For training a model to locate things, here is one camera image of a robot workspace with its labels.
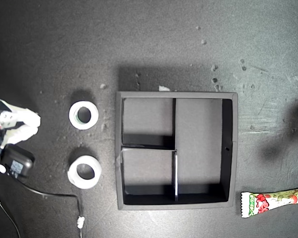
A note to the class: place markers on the white tape roll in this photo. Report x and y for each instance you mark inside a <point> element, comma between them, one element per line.
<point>95,115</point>
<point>72,176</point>

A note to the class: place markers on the snack bar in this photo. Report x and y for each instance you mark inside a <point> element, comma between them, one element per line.
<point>263,202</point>

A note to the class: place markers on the black tray with wells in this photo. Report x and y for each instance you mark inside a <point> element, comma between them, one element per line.
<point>201,124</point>

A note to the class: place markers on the small white paper scrap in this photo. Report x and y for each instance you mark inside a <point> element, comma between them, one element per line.
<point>164,88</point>

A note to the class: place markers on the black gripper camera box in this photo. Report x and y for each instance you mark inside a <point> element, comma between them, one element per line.
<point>18,162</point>

